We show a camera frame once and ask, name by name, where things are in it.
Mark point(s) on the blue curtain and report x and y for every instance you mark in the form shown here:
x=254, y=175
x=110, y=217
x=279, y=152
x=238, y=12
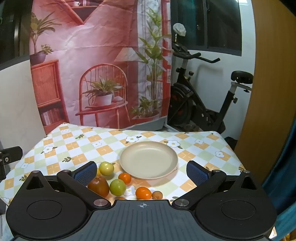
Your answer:
x=286, y=185

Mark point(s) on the small orange tangerine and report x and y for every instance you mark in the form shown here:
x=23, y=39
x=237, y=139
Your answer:
x=121, y=198
x=124, y=178

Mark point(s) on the white plastic bag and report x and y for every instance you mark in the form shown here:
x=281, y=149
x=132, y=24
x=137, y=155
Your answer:
x=180, y=29

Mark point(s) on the green apple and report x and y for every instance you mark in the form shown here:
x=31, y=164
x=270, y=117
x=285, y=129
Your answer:
x=118, y=187
x=106, y=168

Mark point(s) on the dark glass window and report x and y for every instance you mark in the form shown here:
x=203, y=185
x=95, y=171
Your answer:
x=219, y=23
x=13, y=27

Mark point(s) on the beige round plate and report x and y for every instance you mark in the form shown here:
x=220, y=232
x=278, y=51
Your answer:
x=148, y=160

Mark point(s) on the black exercise bike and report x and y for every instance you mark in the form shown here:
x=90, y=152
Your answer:
x=185, y=102

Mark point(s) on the wooden door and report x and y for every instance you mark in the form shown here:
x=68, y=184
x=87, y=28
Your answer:
x=272, y=92

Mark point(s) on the white metal rail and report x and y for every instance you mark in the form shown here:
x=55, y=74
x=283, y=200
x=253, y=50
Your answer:
x=173, y=128

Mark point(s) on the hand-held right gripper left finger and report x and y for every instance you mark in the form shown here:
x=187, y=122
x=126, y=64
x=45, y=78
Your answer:
x=85, y=172

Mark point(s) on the printed pink backdrop cloth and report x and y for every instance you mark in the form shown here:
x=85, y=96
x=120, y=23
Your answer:
x=104, y=46

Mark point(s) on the checkered flower tablecloth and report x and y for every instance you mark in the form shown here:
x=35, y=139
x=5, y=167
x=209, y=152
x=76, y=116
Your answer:
x=69, y=148

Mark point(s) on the brown longan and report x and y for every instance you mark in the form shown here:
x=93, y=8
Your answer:
x=157, y=195

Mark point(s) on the red apple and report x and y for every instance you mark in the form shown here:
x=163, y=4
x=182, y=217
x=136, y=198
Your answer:
x=99, y=187

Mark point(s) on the large orange tangerine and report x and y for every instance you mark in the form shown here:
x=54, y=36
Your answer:
x=143, y=193

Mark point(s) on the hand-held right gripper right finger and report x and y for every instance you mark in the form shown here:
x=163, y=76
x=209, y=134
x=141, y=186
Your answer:
x=196, y=172

